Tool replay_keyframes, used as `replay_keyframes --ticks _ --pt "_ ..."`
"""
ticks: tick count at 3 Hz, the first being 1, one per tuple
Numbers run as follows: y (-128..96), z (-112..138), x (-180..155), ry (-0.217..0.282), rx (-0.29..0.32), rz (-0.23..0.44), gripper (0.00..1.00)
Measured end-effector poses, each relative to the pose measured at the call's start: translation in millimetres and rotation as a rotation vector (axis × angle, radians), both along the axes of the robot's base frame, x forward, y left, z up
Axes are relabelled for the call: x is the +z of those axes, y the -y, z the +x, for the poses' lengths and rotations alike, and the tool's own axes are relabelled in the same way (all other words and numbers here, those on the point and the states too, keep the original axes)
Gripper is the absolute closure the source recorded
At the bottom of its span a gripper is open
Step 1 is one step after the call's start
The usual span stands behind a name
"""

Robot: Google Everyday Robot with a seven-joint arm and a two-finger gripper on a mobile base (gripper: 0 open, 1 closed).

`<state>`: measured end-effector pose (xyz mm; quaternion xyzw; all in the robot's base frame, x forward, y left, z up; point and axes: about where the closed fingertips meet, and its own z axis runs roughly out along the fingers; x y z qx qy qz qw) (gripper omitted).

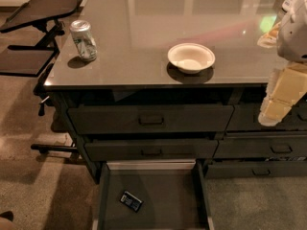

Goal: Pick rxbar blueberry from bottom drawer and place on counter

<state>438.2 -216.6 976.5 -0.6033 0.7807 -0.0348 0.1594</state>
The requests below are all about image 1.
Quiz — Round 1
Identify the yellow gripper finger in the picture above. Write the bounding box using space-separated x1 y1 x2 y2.
257 22 280 48
258 62 307 127

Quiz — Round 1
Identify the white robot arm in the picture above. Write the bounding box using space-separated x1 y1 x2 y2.
258 0 307 127

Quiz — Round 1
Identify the top right drawer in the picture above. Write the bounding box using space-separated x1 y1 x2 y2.
226 103 307 132

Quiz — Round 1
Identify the middle right drawer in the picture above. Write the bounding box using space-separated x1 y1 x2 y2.
214 135 307 159

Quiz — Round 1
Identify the bottom right drawer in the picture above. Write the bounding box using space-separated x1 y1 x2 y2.
205 161 307 178

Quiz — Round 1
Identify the dark grey drawer cabinet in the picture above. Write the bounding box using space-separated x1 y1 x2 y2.
45 0 306 177

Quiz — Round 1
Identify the top left drawer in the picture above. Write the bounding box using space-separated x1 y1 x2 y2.
68 104 233 134

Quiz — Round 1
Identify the open bottom left drawer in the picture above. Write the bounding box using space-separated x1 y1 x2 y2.
91 160 215 230

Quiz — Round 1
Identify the middle left drawer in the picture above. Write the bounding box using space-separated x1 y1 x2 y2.
84 138 218 161

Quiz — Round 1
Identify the white paper bowl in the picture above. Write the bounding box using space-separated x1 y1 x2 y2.
168 43 216 74

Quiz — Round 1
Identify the silver soda can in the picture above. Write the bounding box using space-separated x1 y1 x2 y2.
70 20 97 61

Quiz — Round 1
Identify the black adjustable stand table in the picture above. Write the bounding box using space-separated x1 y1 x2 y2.
0 0 91 155

